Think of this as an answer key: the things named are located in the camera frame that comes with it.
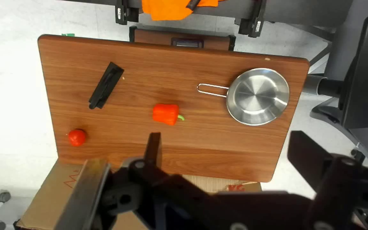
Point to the orange toy bell pepper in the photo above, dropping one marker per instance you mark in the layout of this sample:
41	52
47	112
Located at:
166	114

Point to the black orange clamp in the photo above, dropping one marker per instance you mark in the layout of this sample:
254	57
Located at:
252	26
125	13

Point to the brown cardboard sheet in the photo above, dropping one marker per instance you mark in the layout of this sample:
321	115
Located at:
58	187

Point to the black handle object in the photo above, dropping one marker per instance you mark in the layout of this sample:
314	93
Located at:
105	86

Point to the black office chair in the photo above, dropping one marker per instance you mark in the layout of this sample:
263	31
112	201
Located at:
348	106

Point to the small steel frying pan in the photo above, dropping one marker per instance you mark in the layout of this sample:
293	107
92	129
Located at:
256	97

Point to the orange folded cloth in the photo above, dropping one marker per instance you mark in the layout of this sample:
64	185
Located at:
174	9

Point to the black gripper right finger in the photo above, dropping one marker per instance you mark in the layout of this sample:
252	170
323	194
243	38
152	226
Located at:
328	174

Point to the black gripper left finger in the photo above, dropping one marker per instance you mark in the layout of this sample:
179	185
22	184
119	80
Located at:
82	206

